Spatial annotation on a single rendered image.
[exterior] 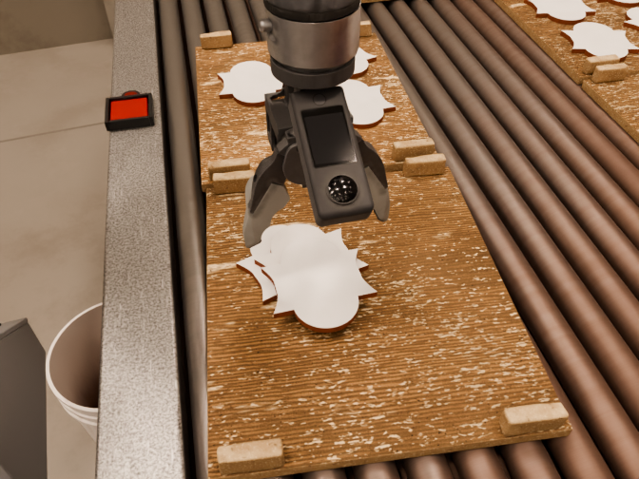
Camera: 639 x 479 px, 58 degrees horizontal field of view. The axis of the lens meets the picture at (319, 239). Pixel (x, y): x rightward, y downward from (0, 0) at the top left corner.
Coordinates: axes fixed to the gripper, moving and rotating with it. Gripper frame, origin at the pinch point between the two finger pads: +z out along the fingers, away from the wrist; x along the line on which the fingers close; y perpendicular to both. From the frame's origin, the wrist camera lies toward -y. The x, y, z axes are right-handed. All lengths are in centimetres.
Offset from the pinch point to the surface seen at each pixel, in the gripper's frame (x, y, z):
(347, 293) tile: -2.4, -2.8, 6.4
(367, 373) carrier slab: -2.0, -11.4, 9.2
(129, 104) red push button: 20, 48, 10
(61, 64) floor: 66, 251, 102
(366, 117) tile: -16.4, 31.9, 8.2
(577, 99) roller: -56, 32, 12
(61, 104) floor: 65, 213, 102
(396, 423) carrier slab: -2.9, -17.4, 9.2
